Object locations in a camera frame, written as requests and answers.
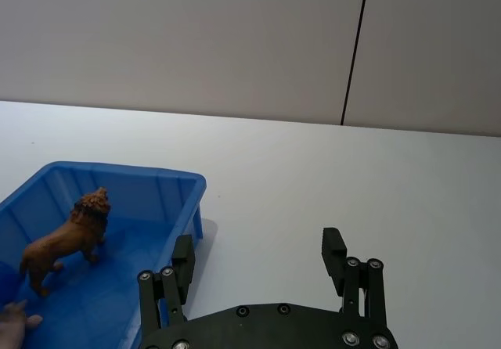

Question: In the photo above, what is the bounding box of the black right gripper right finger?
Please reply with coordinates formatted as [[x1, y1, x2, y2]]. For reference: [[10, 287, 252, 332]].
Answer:
[[320, 227, 387, 323]]

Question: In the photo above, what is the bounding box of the pale pink toy animal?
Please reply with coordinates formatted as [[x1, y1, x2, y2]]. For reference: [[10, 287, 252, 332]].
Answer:
[[0, 299, 44, 347]]

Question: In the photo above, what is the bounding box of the brown toy lion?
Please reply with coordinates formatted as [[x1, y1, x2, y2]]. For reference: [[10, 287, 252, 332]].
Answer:
[[19, 186, 112, 297]]

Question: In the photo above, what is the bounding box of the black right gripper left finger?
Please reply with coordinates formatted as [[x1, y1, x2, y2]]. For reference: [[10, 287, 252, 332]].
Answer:
[[137, 234, 196, 331]]

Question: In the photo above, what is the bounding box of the blue plastic bin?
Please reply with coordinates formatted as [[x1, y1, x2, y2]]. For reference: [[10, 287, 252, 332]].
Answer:
[[0, 160, 207, 349]]

